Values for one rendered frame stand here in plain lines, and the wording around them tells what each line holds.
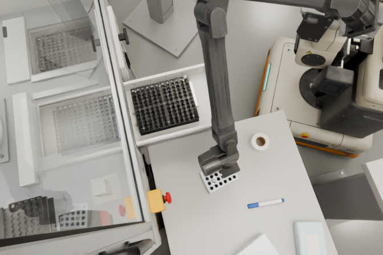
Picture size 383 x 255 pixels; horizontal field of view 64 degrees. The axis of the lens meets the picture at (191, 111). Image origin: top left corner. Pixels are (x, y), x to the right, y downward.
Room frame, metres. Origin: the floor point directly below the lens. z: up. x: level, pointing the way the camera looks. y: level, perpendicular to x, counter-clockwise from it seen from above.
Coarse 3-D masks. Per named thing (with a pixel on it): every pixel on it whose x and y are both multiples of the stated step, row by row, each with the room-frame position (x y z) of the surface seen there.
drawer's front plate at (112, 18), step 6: (108, 6) 0.80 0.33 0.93; (108, 12) 0.77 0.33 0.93; (114, 18) 0.75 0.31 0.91; (114, 24) 0.71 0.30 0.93; (114, 30) 0.68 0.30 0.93; (114, 36) 0.66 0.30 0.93; (120, 42) 0.67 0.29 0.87; (120, 48) 0.61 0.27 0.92; (120, 54) 0.58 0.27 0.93; (120, 60) 0.55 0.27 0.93; (120, 66) 0.53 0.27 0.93; (126, 66) 0.57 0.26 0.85; (126, 72) 0.53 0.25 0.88; (126, 78) 0.52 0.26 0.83
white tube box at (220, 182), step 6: (216, 174) 0.15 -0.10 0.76; (234, 174) 0.14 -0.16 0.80; (204, 180) 0.12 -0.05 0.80; (210, 180) 0.12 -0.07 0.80; (216, 180) 0.12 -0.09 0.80; (222, 180) 0.12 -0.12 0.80; (228, 180) 0.12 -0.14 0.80; (234, 180) 0.12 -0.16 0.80; (210, 186) 0.10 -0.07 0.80; (216, 186) 0.10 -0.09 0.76; (222, 186) 0.10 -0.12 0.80; (210, 192) 0.08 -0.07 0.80
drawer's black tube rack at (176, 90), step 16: (144, 96) 0.42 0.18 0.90; (160, 96) 0.42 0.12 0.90; (176, 96) 0.42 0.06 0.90; (192, 96) 0.42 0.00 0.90; (144, 112) 0.36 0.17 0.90; (160, 112) 0.36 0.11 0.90; (176, 112) 0.36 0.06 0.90; (192, 112) 0.36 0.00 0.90; (144, 128) 0.29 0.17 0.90; (160, 128) 0.30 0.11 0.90
